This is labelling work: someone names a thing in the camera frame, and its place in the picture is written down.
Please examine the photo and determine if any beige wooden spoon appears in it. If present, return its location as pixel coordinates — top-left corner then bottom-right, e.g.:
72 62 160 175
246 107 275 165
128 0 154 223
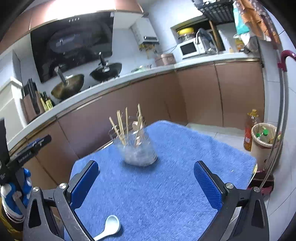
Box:
132 121 144 146

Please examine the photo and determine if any chrome kitchen faucet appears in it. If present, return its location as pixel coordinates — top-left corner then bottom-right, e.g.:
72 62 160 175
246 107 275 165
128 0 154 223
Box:
196 28 218 55

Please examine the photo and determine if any left blue white gloved hand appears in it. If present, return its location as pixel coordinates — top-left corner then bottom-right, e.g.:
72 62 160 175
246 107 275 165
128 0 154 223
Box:
1 168 32 223

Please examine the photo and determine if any blue terry towel mat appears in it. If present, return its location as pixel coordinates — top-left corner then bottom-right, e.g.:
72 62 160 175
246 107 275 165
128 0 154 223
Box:
72 121 256 240

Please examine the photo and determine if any beige trash bin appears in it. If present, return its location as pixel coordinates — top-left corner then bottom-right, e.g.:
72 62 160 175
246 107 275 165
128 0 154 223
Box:
251 123 281 171

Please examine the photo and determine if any brown knife block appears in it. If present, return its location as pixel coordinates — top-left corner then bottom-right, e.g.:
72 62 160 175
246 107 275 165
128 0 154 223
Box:
21 78 45 123

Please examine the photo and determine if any soy sauce bottle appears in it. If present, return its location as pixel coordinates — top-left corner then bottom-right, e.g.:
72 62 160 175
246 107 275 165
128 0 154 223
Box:
39 92 55 111

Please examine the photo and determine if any cooking oil bottle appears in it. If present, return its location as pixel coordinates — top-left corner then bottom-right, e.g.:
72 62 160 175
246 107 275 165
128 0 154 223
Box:
243 109 260 151

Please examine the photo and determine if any black frying pan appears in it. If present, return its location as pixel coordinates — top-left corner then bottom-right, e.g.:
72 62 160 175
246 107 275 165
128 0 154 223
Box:
90 52 122 83

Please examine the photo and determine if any brown rice cooker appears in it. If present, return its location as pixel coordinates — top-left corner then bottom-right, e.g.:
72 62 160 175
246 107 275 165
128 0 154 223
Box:
154 53 176 66

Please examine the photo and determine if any black range hood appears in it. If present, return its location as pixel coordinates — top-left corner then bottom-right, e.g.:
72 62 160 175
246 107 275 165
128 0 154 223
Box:
30 11 114 83

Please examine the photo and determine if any white microwave oven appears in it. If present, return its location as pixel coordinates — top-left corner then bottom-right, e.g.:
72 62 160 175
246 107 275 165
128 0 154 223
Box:
178 38 206 59

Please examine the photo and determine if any white water heater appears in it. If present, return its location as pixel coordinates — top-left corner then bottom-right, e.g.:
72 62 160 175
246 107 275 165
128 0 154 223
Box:
130 17 159 45

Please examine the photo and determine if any orange patterned hanging cloth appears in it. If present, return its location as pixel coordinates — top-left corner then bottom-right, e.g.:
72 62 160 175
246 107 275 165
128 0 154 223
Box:
234 0 281 50

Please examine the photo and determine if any clear wire utensil holder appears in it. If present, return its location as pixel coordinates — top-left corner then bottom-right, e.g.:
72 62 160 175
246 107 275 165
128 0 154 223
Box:
108 120 157 167

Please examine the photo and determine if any brass wok with handle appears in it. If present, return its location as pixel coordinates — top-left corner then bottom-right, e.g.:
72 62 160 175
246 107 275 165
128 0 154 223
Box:
51 66 84 100

